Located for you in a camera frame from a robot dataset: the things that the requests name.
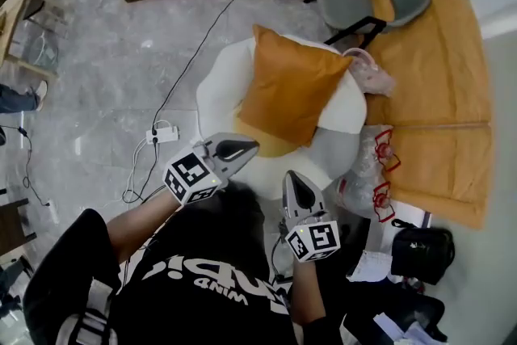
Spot clear water jug red handle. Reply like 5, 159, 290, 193
357, 124, 401, 173

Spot light wooden table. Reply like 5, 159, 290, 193
0, 0, 76, 80

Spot pink clear plastic bag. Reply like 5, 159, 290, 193
342, 47, 397, 97

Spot clear plastic bags red handles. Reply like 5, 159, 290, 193
334, 169, 397, 224

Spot white dotted cloth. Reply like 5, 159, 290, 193
346, 249, 393, 283

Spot white round sofa chair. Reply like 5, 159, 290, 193
195, 34, 368, 201

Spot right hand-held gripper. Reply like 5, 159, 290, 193
280, 170, 342, 263

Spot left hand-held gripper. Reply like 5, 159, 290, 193
162, 132, 260, 206

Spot person's black printed shirt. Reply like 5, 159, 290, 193
23, 208, 344, 345

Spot long black cable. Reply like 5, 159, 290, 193
151, 0, 284, 134

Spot dark wooden table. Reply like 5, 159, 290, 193
0, 197, 37, 259

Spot white shoulder strap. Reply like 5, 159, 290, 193
56, 278, 122, 345

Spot black handbag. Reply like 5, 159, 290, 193
390, 218, 456, 287

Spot wire waste basket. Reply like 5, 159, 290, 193
30, 34, 60, 65

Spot person's left forearm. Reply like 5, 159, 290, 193
105, 189, 183, 266

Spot thin black cable with plug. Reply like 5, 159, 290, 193
0, 124, 52, 208

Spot looped black cable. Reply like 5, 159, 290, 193
120, 141, 166, 205

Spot orange cushion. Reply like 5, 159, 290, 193
235, 23, 355, 159

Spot person's right forearm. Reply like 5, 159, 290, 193
289, 260, 327, 326

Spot white cable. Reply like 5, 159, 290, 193
103, 139, 154, 207

